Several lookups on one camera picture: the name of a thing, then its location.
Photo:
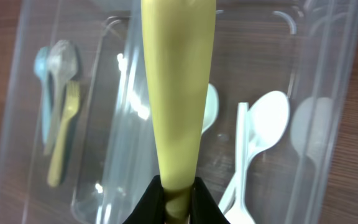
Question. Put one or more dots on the clear plastic container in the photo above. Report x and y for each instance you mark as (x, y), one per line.
(304, 49)
(110, 153)

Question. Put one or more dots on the light blue plastic fork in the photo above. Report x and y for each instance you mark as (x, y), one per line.
(41, 71)

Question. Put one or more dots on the left clear plastic container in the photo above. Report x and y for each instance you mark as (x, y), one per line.
(110, 153)

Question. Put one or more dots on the yellow plastic spoon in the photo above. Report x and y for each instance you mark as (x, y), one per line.
(178, 38)

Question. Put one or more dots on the right clear plastic container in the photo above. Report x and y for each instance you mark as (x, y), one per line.
(304, 49)

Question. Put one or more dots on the white spoon diagonal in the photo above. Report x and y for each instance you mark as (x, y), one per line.
(211, 108)

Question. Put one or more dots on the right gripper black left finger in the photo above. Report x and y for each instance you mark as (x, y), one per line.
(150, 208)

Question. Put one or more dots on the yellow plastic fork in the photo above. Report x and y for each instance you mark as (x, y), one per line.
(70, 109)

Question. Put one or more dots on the white spoon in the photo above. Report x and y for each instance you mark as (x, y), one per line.
(268, 118)

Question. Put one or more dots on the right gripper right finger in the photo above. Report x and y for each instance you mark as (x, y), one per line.
(203, 208)

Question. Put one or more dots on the clear plastic fork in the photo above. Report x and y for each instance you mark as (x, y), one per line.
(62, 63)

